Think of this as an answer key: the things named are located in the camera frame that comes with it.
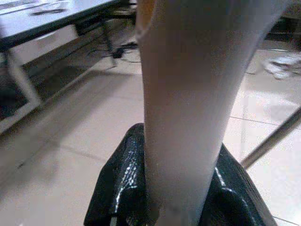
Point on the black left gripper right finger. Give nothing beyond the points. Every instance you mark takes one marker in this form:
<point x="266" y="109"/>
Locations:
<point x="232" y="193"/>

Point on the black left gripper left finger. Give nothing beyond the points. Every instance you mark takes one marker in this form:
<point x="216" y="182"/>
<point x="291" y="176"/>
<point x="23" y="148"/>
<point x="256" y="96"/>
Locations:
<point x="122" y="179"/>

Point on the thin metal pole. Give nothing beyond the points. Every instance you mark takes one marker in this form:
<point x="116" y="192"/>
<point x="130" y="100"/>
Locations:
<point x="272" y="139"/>

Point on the white desk with dark edge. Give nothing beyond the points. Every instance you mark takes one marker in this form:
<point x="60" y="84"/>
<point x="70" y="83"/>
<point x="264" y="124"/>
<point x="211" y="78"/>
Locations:
<point x="35" y="35"/>

